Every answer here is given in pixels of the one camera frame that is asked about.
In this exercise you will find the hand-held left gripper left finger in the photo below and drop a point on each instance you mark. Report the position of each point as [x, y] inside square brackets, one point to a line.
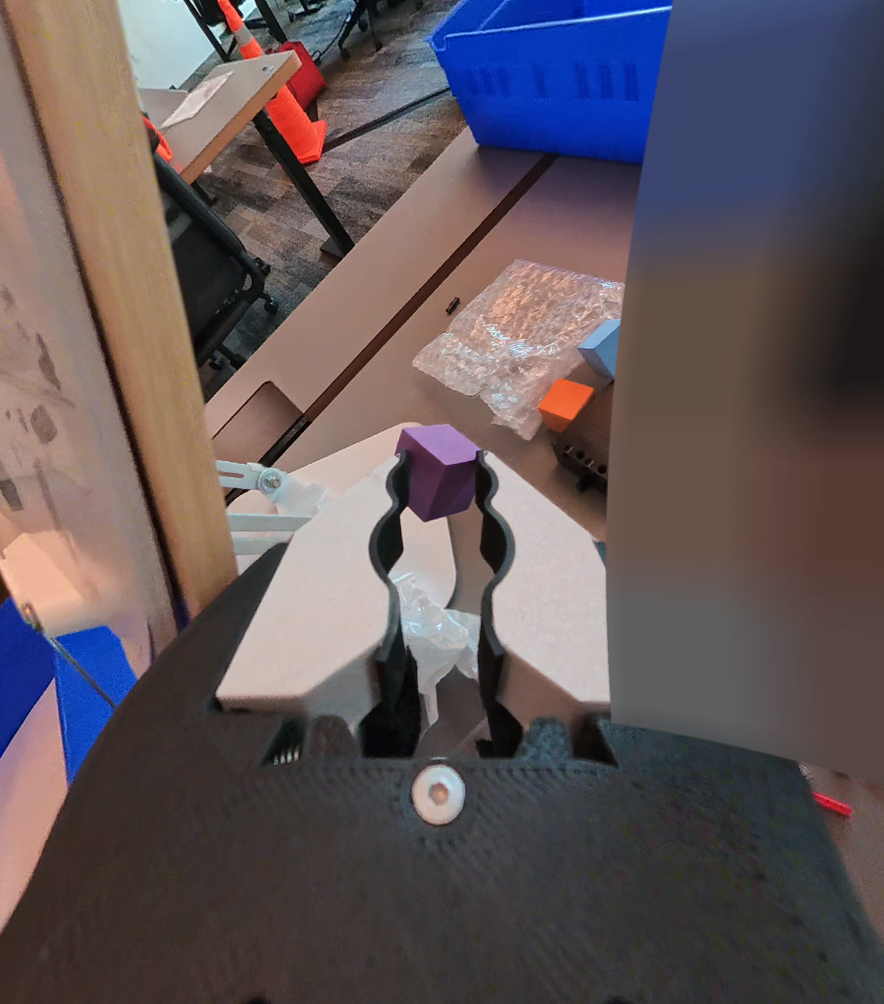
[308, 627]

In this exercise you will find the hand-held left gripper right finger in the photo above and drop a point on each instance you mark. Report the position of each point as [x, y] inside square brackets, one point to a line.
[560, 627]

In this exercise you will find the purple wooden cube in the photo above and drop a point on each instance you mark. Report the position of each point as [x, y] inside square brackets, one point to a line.
[438, 470]

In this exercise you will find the orange wooden cube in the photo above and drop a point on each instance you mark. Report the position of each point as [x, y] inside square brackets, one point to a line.
[566, 404]

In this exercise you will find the blue wooden cube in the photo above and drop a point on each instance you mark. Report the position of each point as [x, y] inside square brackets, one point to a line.
[603, 349]

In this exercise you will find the blue plastic storage bin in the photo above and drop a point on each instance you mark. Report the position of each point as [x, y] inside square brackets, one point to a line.
[552, 78]

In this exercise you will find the clear bag of orange gears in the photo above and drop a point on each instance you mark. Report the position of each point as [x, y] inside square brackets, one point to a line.
[442, 635]

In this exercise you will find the black perforated plastic block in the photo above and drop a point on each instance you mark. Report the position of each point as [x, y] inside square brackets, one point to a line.
[583, 459]

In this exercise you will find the clear bubble wrap sheet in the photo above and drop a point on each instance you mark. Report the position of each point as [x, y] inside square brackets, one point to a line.
[520, 337]

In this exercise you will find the short red plastic pin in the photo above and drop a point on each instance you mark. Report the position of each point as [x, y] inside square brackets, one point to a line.
[832, 805]

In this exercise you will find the black office chair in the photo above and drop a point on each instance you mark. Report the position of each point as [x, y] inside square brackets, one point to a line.
[206, 259]

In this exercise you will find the white board with wooden edge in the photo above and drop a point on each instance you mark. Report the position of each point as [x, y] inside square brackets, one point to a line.
[57, 314]

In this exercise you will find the orange fabric item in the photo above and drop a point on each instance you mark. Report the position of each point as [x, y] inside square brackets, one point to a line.
[159, 141]

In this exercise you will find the orange traffic cone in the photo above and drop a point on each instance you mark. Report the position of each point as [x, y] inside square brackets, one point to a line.
[293, 118]

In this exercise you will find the light wooden side table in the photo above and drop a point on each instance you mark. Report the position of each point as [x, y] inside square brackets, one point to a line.
[238, 102]

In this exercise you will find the clear plastic sheet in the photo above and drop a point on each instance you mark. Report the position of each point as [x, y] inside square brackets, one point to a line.
[199, 98]

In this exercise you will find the red bag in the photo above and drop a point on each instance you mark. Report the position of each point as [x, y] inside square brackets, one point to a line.
[308, 74]

